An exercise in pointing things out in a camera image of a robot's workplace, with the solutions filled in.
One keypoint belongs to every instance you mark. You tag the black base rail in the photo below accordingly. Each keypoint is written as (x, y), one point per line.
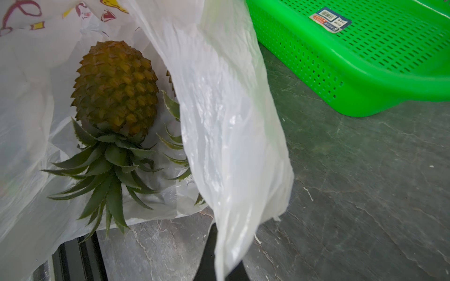
(76, 260)

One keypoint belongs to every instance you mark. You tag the green pineapple front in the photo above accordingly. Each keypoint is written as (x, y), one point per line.
(175, 142)

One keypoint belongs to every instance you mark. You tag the white bunny print plastic bag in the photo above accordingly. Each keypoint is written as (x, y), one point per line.
(207, 51)

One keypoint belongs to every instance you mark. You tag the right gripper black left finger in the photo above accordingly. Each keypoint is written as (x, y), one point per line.
(206, 270)

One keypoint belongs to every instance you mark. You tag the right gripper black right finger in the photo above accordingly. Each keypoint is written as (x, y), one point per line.
(238, 273)

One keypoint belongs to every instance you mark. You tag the barcode sticker label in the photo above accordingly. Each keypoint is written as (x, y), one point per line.
(330, 20)

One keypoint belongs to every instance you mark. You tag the green pineapple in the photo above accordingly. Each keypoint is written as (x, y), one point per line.
(115, 97)
(175, 142)

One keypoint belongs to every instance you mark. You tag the green plastic basket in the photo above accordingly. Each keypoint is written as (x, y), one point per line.
(394, 51)

